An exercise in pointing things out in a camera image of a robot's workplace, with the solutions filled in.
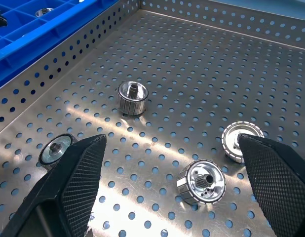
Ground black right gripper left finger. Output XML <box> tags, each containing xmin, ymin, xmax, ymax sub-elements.
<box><xmin>0</xmin><ymin>134</ymin><xmax>108</xmax><ymax>237</ymax></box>

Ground blue compartment tray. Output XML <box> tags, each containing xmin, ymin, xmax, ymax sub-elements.
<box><xmin>0</xmin><ymin>0</ymin><xmax>131</xmax><ymax>93</ymax></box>

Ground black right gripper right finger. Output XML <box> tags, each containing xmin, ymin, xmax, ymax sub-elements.
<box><xmin>237</xmin><ymin>133</ymin><xmax>305</xmax><ymax>237</ymax></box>

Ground metal bearing on metal tray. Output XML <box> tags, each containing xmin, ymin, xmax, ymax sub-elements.
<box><xmin>221</xmin><ymin>120</ymin><xmax>266</xmax><ymax>163</ymax></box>

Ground perforated metal tray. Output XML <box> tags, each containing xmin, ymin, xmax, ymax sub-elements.
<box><xmin>0</xmin><ymin>0</ymin><xmax>305</xmax><ymax>237</ymax></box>

